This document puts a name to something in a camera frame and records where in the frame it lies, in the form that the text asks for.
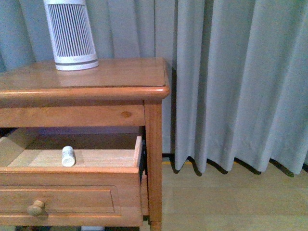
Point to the wooden drawer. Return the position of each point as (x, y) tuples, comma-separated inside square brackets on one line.
[(106, 186)]

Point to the white medicine bottle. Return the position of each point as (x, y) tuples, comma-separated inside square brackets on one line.
[(68, 156)]

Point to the wooden nightstand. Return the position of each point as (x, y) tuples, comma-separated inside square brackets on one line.
[(119, 96)]

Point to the grey curtain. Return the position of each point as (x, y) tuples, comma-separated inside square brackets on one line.
[(238, 71)]

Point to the white cylindrical air purifier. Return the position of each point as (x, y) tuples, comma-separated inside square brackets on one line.
[(71, 37)]

